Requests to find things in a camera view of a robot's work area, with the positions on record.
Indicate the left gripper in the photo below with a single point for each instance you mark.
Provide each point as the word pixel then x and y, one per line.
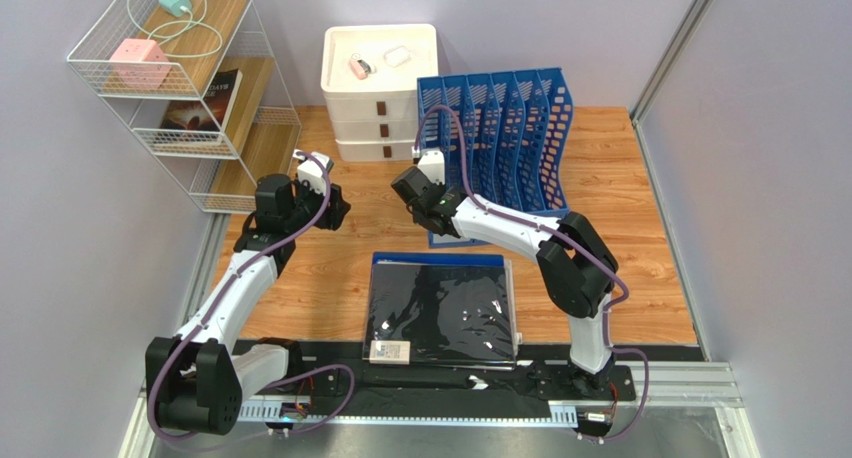
pixel 337 210

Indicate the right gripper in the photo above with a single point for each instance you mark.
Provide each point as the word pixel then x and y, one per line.
pixel 409 191

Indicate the blue file organizer rack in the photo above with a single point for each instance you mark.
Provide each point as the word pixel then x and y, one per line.
pixel 502 134

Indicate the white three drawer organizer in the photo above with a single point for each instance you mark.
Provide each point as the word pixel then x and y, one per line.
pixel 375 119

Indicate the pink correction tape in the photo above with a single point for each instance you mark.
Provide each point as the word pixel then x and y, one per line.
pixel 359 67

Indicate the clear plastic bag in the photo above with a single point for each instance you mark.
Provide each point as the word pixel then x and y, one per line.
pixel 397 56

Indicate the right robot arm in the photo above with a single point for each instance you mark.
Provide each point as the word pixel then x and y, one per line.
pixel 578 269

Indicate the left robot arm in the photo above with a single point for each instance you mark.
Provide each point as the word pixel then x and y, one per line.
pixel 195 383

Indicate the blue folder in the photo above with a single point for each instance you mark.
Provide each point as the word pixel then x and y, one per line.
pixel 440 259

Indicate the dark cover book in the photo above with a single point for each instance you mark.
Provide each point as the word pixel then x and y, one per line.
pixel 201 122

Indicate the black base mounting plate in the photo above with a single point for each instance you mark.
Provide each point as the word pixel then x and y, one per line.
pixel 380 391

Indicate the pink cube power socket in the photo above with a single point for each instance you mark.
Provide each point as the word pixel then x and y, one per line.
pixel 140 63

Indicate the mint green charger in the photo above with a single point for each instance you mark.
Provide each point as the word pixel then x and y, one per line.
pixel 177 8

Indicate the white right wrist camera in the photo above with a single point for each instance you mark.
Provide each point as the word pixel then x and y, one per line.
pixel 432 163

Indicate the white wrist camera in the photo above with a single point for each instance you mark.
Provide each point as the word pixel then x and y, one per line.
pixel 432 163
pixel 312 168

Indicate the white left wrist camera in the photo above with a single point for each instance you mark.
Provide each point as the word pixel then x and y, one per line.
pixel 312 168

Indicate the white wire shelf rack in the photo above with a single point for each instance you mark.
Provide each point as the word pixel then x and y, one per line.
pixel 197 84

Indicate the aluminium frame rail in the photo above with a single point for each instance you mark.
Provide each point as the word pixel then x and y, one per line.
pixel 688 408

